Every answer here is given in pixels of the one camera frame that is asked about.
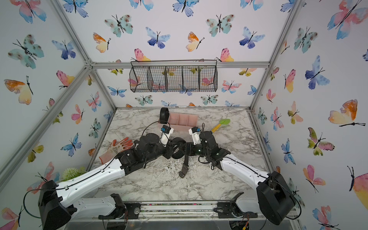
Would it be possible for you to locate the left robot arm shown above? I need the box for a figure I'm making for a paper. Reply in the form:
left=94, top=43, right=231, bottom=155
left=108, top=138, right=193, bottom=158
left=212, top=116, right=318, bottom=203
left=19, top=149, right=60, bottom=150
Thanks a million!
left=38, top=133, right=185, bottom=230

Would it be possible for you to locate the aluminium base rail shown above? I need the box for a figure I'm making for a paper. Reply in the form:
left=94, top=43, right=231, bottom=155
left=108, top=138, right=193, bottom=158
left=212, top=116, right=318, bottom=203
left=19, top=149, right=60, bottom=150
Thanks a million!
left=57, top=200, right=300, bottom=222

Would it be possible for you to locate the black wire wall basket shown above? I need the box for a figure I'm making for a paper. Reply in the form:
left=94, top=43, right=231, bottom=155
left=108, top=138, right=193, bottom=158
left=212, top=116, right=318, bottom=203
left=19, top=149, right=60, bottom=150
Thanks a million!
left=128, top=59, right=218, bottom=93

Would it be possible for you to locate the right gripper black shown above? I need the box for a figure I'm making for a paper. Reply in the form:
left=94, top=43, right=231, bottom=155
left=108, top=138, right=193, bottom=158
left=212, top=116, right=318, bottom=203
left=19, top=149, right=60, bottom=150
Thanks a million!
left=178, top=142, right=211, bottom=159

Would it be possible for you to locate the pink compartment storage tray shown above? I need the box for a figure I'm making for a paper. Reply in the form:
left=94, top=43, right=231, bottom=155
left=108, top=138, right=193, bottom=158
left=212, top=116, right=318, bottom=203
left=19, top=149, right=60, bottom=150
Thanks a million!
left=158, top=112, right=198, bottom=132

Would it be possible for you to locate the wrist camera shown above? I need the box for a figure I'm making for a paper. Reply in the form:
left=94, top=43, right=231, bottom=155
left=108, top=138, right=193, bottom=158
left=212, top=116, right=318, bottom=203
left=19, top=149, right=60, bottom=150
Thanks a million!
left=189, top=126, right=201, bottom=145
left=160, top=125, right=174, bottom=147

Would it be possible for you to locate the black belt coil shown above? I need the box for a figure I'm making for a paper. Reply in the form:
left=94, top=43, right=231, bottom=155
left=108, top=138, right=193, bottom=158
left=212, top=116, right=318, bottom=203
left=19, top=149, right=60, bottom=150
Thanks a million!
left=171, top=137, right=190, bottom=178

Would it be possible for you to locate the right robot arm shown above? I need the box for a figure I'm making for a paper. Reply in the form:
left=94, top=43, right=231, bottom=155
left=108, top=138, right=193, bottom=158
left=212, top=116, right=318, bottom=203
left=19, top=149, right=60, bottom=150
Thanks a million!
left=185, top=127, right=301, bottom=225

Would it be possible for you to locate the green yellow toy shovel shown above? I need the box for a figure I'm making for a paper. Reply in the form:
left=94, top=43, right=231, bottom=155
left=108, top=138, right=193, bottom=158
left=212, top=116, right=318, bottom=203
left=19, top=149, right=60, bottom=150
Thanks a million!
left=211, top=119, right=231, bottom=132

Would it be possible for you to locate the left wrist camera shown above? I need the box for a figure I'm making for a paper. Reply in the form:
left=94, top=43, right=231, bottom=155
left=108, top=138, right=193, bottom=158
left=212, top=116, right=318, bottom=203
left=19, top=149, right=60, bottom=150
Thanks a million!
left=160, top=125, right=174, bottom=147

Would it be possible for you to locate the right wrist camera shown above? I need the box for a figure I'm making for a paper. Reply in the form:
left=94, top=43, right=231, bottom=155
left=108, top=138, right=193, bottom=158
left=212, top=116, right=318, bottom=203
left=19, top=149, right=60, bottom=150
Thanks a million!
left=189, top=126, right=201, bottom=145

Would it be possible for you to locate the potted artificial flower plant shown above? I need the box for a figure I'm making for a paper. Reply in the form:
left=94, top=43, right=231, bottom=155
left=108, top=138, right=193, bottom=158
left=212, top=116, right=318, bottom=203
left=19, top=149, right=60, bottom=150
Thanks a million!
left=61, top=167, right=86, bottom=182

